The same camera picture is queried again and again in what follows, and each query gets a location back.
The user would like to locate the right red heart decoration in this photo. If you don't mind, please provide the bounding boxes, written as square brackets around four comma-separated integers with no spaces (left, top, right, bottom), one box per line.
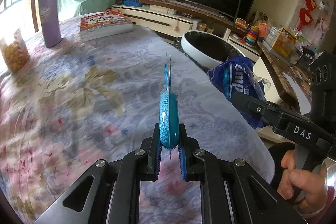
[297,0,317,31]

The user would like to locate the floral tablecloth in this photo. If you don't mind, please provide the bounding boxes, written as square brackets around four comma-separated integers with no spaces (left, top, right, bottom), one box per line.
[1,18,274,223]

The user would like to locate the white trash bin black liner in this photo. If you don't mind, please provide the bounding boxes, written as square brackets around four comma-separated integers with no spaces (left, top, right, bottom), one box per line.
[174,31,245,73]

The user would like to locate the blue plastic bag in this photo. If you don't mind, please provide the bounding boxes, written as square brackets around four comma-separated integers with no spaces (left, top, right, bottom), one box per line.
[207,56,271,130]

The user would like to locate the teal small snack packet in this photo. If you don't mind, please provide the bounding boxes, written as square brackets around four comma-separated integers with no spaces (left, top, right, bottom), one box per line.
[159,55,179,158]

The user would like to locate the yellow toy box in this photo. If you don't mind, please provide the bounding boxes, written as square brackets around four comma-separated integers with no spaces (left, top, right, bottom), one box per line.
[272,27,297,58]

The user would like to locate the rainbow stacking ring toy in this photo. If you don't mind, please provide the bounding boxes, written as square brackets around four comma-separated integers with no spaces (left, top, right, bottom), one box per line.
[245,26,259,47]

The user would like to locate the stack of children's books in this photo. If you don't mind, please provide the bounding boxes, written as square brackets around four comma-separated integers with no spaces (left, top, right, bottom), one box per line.
[79,9,133,41]

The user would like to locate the clear snack jar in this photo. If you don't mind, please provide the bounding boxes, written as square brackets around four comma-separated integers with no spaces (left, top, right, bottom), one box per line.
[1,28,30,73]

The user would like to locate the white TV cabinet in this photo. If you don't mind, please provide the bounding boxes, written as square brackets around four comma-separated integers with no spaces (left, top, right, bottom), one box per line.
[112,5,259,63]

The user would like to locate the purple thermos bottle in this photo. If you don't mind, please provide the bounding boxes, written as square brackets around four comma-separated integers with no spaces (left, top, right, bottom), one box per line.
[38,0,62,48]

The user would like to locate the person's right hand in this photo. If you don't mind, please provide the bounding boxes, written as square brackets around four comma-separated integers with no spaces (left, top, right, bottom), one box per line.
[277,150,329,219]

